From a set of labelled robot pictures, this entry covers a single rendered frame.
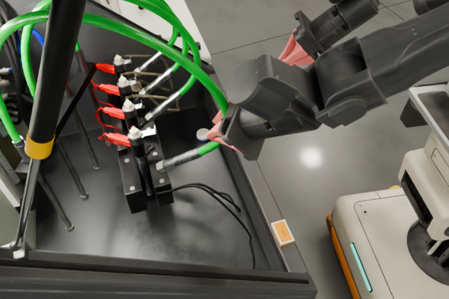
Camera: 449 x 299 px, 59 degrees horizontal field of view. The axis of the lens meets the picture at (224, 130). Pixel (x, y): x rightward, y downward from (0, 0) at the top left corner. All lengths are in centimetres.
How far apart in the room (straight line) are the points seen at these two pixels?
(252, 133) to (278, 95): 11
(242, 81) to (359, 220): 130
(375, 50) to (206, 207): 66
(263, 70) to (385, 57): 13
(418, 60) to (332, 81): 9
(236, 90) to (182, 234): 57
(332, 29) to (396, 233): 114
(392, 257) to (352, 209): 23
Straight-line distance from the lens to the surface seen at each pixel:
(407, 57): 46
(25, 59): 77
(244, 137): 57
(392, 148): 237
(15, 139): 79
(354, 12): 72
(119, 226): 101
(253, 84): 45
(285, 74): 46
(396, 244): 170
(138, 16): 137
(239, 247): 96
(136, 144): 81
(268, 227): 85
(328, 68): 48
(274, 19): 318
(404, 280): 165
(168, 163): 72
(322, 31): 73
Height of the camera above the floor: 169
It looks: 48 degrees down
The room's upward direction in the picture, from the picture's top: straight up
